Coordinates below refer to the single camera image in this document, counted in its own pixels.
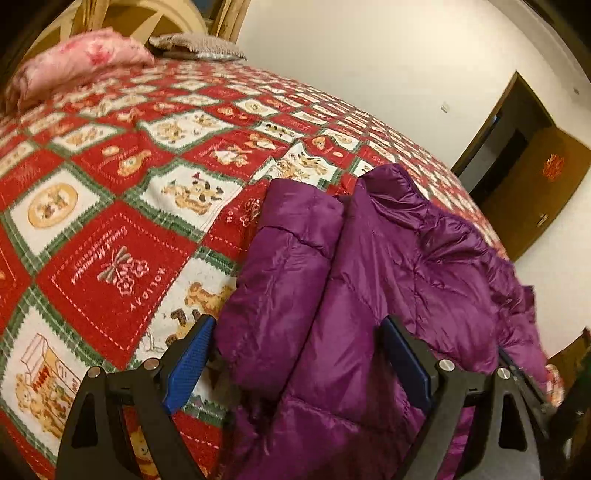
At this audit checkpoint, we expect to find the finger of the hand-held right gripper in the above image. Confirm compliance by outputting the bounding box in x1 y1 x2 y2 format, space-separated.
499 346 553 411

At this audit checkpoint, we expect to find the brown wooden door frame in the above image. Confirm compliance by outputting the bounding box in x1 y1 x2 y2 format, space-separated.
450 71 555 205

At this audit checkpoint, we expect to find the grey striped pillow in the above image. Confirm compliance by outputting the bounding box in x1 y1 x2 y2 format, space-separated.
148 33 247 62

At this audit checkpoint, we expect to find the cream wooden bed headboard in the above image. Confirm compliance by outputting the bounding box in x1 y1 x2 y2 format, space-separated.
23 0 209 52

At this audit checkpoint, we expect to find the purple puffer jacket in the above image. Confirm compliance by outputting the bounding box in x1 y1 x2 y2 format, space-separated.
215 164 555 480

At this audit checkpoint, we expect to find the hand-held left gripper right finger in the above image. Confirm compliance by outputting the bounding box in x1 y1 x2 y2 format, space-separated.
379 315 541 480

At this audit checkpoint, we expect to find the red paper door decoration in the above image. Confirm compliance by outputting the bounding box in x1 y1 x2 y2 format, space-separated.
541 154 567 182

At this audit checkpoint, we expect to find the brown wooden cabinet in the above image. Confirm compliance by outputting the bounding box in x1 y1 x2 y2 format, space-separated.
548 327 591 386

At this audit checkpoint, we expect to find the brown wooden door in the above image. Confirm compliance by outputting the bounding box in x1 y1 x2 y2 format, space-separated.
480 127 591 262

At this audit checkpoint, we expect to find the narrow beige floral curtain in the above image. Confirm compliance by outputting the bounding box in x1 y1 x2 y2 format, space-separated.
209 0 252 45

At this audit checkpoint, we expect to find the bed with red patchwork cover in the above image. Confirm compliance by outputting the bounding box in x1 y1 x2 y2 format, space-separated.
0 58 566 480

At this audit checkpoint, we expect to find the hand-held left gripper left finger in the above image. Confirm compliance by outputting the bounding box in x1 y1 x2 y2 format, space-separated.
54 315 218 480

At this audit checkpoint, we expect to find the pink floral folded quilt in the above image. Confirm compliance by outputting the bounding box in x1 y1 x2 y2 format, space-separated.
4 33 156 112

